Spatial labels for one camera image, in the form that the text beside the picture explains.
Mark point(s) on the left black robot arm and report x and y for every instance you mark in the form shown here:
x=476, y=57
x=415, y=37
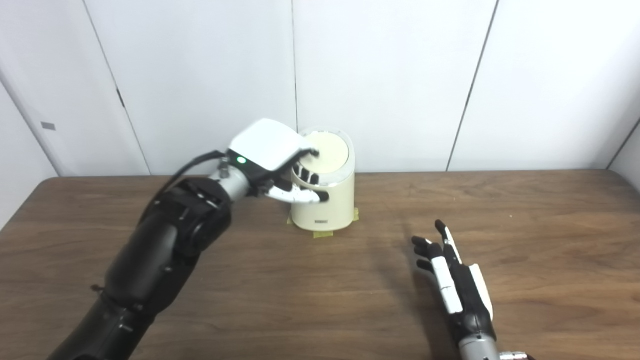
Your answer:
x=165, y=250

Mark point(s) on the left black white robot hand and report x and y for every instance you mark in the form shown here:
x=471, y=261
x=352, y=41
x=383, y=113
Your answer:
x=265, y=145

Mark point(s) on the cream-colored plastic bin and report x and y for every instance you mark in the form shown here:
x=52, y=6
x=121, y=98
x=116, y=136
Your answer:
x=340, y=205

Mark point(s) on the small gray wall label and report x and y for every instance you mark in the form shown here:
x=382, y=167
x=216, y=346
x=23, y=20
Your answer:
x=48, y=126

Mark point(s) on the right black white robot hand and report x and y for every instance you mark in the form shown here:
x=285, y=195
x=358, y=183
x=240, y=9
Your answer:
x=465, y=295

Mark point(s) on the round cream bin lid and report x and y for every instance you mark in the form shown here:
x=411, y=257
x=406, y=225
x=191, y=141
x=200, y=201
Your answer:
x=332, y=155

